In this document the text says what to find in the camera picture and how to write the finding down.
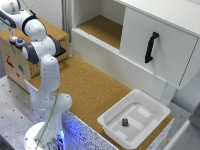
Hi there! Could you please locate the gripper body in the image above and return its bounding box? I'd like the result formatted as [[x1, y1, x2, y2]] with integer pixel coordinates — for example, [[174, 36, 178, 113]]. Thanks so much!
[[0, 9, 17, 30]]

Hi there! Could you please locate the red button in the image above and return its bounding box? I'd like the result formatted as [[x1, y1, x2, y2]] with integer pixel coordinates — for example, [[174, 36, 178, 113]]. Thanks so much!
[[9, 35, 19, 45]]

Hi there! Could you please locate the blue button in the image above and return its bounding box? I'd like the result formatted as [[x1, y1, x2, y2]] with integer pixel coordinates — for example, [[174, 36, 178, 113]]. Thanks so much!
[[16, 38, 26, 48]]

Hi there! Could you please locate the wooden drawer box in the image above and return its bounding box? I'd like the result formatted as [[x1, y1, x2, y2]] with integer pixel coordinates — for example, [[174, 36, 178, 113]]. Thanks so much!
[[0, 17, 71, 92]]

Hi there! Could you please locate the white cabinet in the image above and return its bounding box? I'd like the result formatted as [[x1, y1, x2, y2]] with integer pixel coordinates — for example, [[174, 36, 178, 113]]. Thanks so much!
[[70, 0, 200, 108]]

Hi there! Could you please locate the white plastic box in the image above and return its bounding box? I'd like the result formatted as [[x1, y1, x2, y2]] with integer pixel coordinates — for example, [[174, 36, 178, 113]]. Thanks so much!
[[96, 88, 172, 150]]

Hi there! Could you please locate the purple block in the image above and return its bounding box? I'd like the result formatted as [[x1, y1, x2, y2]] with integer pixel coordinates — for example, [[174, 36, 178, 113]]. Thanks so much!
[[121, 118, 130, 128]]

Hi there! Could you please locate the white sliding door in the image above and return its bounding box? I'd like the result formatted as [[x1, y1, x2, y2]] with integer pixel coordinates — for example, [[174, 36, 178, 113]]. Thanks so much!
[[118, 6, 200, 89]]

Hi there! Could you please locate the green cable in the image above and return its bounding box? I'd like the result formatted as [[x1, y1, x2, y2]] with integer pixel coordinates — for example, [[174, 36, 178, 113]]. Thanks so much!
[[21, 0, 61, 149]]

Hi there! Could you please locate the black door handle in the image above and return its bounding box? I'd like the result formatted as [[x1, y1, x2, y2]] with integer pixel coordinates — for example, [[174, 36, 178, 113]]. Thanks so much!
[[144, 31, 160, 64]]

